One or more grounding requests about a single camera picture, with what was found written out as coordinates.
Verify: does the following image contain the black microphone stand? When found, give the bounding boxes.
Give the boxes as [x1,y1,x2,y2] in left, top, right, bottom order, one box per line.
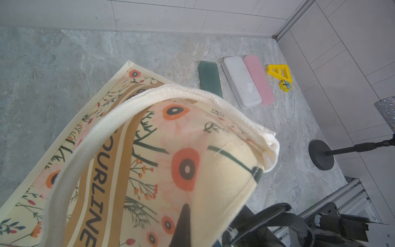
[308,134,395,171]

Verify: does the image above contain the pink pencil case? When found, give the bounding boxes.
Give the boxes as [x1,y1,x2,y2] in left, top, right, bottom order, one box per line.
[243,55,276,106]

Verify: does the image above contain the floral canvas tote bag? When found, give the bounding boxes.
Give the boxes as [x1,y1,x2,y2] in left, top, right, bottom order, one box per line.
[1,61,280,247]

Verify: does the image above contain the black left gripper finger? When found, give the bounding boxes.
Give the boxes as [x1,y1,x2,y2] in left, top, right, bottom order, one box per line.
[177,204,191,247]

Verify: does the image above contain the dark green pencil case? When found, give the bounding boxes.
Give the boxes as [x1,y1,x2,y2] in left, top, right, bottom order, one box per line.
[198,61,223,98]

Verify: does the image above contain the yellow triangular wooden toy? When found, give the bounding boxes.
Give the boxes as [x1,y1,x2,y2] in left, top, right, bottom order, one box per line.
[266,64,293,92]

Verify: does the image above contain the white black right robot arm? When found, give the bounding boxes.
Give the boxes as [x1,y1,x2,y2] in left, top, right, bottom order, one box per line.
[222,203,395,247]

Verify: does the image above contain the white grey pencil case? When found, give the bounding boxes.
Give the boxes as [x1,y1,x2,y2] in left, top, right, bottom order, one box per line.
[222,57,262,110]

